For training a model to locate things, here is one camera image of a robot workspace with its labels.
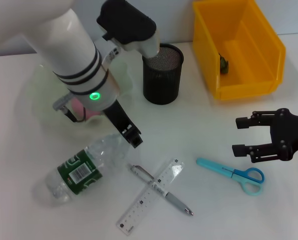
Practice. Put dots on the clear green-label water bottle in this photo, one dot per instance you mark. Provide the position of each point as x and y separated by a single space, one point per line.
81 172

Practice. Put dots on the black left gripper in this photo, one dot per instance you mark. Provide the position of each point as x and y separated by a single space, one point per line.
118 117

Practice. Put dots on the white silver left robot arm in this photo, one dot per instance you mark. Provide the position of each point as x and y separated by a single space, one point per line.
63 47

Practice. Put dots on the pink toy peach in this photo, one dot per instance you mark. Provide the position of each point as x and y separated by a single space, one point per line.
76 107

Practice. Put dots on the pale green glass fruit plate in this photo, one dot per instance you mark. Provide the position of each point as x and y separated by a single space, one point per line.
125 75

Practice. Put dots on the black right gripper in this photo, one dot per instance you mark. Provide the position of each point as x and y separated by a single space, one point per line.
291 133

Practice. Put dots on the black mesh pen holder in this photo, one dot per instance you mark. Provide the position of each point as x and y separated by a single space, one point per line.
161 82

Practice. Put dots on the clear grey ballpoint pen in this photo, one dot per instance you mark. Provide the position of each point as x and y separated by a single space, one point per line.
176 201

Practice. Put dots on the yellow plastic bin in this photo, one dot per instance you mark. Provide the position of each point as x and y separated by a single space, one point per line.
249 62

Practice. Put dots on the transparent plastic ruler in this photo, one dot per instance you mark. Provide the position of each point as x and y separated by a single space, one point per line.
138 207

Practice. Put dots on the green plastic wrapper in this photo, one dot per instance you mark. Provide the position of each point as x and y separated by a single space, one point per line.
224 63

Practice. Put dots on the blue capped scissors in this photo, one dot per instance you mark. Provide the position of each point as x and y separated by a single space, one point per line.
214 167

